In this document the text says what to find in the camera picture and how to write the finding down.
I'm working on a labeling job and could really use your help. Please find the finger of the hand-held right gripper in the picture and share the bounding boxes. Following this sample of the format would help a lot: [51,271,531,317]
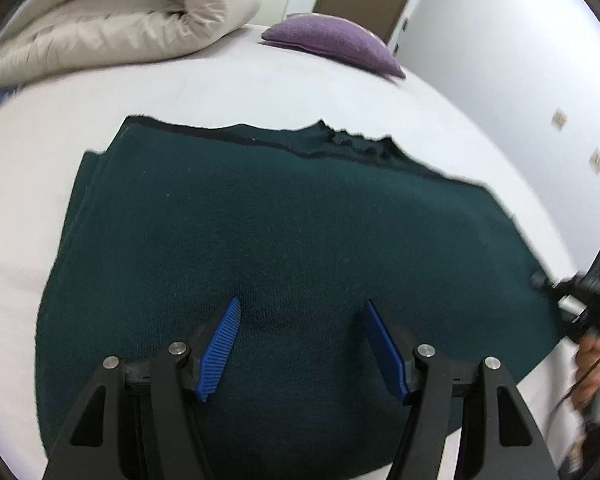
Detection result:
[529,270,563,295]

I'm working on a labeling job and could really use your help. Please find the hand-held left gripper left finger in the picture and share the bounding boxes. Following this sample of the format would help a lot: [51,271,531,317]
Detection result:
[42,296,243,480]

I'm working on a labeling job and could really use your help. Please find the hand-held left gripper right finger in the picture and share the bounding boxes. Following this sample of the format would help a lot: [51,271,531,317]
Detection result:
[364,299,562,480]

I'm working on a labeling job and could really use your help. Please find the dark green sweater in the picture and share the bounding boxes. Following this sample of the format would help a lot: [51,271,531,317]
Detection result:
[34,115,578,480]

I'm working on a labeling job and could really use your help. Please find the person's right hand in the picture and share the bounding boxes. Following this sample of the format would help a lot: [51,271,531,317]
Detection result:
[571,331,600,413]

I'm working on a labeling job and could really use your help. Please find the bed with white sheet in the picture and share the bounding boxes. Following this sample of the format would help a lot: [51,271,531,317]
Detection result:
[0,22,600,480]

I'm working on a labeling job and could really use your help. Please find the purple pillow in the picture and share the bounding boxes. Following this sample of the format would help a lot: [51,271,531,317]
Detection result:
[260,14,407,80]

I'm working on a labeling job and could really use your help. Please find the rolled beige duvet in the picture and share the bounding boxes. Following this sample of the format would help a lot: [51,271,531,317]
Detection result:
[0,0,264,92]

